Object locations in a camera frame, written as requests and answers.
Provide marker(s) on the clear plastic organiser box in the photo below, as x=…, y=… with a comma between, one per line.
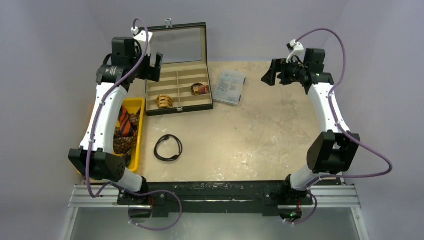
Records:
x=228, y=89

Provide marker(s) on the grey floral tie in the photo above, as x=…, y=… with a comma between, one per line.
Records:
x=123, y=145

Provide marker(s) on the black compartment tie box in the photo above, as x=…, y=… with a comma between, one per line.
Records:
x=184, y=63

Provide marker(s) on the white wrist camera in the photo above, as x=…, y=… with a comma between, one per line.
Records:
x=142, y=38
x=295, y=49

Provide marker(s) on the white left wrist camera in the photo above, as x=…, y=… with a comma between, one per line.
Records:
x=142, y=38

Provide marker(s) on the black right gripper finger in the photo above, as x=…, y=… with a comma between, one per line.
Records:
x=276, y=67
x=284, y=75

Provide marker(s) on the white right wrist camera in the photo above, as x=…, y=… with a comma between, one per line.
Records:
x=295, y=49

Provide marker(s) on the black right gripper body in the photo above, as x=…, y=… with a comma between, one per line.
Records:
x=279, y=72

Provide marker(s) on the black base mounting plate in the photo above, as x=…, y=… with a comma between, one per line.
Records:
x=270, y=198

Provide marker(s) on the yellow plastic bin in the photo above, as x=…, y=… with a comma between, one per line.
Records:
x=104, y=133

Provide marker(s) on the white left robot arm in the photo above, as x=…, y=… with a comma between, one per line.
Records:
x=95, y=158

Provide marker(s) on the aluminium frame rail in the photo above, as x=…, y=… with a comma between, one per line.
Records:
x=265, y=137

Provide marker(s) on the rolled colourful tie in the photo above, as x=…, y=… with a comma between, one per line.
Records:
x=198, y=89

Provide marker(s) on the cream insect print tie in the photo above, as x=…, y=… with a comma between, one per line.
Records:
x=164, y=101

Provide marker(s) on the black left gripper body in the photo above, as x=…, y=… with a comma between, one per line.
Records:
x=133, y=63

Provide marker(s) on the orange navy striped tie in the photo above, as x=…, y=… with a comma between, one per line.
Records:
x=127, y=123

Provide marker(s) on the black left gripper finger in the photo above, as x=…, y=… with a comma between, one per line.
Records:
x=155, y=71
x=143, y=71

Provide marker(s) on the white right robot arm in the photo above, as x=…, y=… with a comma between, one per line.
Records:
x=335, y=147

